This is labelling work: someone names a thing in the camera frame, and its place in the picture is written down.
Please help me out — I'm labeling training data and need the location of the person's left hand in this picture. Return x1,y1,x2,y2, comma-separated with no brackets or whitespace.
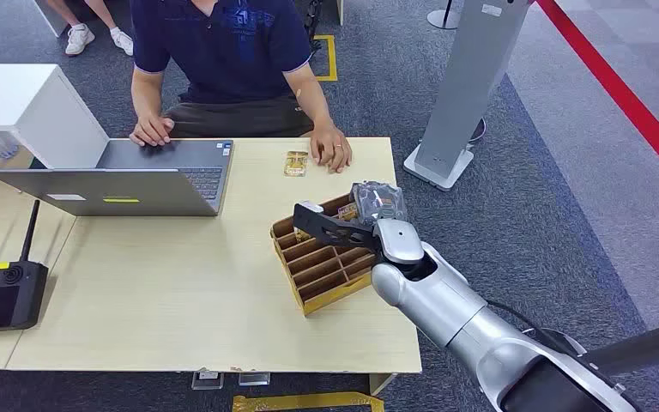
309,124,354,174

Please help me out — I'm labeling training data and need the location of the person's right hand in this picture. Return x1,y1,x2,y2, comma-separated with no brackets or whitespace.
129,113,175,148

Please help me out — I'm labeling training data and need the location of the seated person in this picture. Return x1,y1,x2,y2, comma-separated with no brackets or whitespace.
129,0,354,174

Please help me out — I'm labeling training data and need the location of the person with white shoes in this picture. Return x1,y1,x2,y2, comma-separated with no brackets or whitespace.
45,0,135,58

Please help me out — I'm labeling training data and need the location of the wooden slotted card organizer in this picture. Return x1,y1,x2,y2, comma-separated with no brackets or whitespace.
269,193,379,318

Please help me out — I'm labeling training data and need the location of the grey laptop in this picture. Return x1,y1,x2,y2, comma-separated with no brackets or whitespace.
0,138,234,218

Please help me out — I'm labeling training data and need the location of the white box cabinet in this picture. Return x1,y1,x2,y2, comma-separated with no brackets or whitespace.
0,64,110,170

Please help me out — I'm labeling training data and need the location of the grey kiosk stand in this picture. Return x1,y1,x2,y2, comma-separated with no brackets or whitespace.
402,0,535,193

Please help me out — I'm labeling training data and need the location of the white stanchion base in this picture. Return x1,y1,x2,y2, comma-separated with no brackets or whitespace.
426,0,462,31

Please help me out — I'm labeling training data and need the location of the black controller with antennas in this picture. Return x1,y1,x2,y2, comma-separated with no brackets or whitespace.
0,199,50,336

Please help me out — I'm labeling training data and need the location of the pale wooden table leg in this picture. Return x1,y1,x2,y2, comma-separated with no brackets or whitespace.
369,373,399,397

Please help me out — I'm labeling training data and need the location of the dark grey bar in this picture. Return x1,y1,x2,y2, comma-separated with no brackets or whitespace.
582,316,659,377

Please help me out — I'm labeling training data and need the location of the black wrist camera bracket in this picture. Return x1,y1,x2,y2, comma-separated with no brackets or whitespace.
292,203,384,254

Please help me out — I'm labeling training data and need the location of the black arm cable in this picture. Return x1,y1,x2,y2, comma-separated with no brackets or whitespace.
486,300,586,356

